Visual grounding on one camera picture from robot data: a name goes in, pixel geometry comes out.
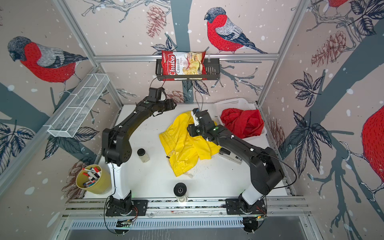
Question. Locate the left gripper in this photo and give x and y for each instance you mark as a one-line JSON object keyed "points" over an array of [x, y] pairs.
{"points": [[170, 105]]}

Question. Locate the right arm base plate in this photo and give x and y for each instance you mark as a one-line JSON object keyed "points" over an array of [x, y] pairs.
{"points": [[240, 207]]}

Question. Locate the small black-lid jar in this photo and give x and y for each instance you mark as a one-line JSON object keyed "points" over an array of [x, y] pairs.
{"points": [[143, 155]]}

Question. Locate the white wire mesh shelf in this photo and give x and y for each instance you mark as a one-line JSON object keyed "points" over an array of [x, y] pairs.
{"points": [[72, 117]]}

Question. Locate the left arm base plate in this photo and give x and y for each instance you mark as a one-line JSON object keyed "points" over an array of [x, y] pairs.
{"points": [[128, 207]]}

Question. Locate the red shorts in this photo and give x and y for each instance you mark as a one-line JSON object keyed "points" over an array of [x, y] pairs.
{"points": [[243, 123]]}

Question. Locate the white plastic basket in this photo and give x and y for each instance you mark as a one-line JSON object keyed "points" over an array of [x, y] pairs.
{"points": [[238, 103]]}

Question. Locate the red chips bag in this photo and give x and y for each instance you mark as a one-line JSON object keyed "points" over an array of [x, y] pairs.
{"points": [[182, 64]]}

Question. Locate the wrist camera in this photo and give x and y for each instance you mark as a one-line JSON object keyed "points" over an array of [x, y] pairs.
{"points": [[200, 118], [155, 94]]}

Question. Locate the aluminium front rail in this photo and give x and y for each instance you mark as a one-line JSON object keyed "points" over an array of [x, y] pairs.
{"points": [[192, 208]]}

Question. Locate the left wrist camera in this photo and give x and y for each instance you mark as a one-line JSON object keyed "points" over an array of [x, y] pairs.
{"points": [[155, 94]]}

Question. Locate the grey stapler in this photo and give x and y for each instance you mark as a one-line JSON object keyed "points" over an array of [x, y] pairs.
{"points": [[230, 156]]}

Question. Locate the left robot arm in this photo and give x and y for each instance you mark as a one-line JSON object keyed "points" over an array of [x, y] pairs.
{"points": [[116, 147]]}

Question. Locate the black wall basket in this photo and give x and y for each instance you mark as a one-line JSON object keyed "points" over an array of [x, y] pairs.
{"points": [[212, 67]]}

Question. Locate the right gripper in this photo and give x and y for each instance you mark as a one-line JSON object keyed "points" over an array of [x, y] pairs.
{"points": [[192, 130]]}

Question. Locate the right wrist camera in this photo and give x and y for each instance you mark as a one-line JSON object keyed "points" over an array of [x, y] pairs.
{"points": [[200, 118]]}

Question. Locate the yellow marker cup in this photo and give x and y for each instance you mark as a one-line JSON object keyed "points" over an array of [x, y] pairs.
{"points": [[94, 179]]}

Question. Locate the yellow shorts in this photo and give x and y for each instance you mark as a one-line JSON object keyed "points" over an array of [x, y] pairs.
{"points": [[183, 150]]}

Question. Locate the black round camera knob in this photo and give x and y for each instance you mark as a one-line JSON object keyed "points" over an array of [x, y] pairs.
{"points": [[180, 191]]}

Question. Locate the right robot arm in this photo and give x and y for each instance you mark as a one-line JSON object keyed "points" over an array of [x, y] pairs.
{"points": [[265, 168]]}

